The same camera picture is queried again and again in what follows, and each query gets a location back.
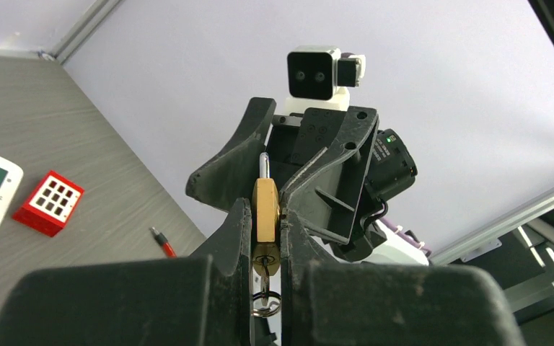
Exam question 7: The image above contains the aluminium corner frame post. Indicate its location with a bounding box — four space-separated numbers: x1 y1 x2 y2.
37 0 123 65

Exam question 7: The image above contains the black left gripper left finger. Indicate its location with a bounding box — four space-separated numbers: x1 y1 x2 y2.
0 198 253 345

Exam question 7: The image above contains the key with ring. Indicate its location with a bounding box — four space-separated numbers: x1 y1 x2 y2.
252 255 281 319

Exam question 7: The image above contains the red white grid block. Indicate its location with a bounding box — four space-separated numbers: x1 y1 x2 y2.
12 170 84 237

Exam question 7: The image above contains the red cable lock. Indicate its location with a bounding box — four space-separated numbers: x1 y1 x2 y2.
149 227 177 258

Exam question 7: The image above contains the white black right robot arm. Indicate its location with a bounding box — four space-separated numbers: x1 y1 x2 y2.
185 97 421 263

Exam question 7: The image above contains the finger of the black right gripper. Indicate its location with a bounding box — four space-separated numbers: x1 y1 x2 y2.
281 107 379 244
185 97 276 212

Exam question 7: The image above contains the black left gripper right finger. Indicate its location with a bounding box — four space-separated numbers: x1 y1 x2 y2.
280 211 524 345

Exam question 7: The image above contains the brass padlock with long shackle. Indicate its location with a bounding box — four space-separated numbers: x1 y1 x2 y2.
252 152 280 276

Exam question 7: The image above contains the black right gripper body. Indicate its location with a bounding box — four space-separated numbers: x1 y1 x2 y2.
263 108 353 179

